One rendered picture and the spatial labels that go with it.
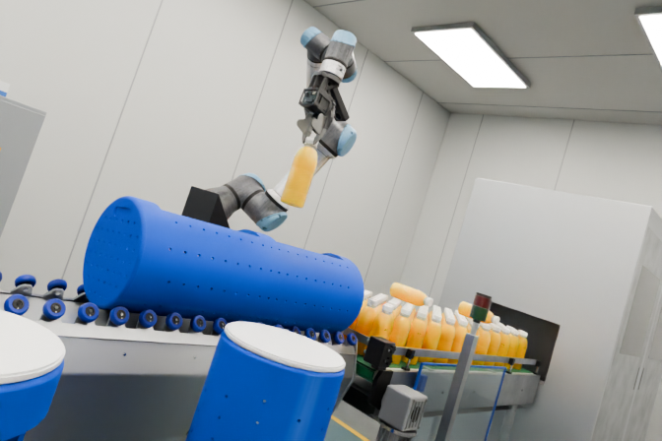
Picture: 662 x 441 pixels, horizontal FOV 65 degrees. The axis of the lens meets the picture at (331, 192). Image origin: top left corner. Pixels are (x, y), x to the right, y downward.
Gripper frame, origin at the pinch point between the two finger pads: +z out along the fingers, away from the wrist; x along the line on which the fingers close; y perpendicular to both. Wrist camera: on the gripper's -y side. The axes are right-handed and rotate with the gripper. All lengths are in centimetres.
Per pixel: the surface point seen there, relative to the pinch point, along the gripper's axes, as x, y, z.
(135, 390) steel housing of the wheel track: -1, 23, 78
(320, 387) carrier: 45, 14, 59
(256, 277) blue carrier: 1.0, 2.2, 43.1
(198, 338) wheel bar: -2, 11, 63
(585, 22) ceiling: -33, -242, -212
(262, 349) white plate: 37, 25, 55
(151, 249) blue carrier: 1, 36, 45
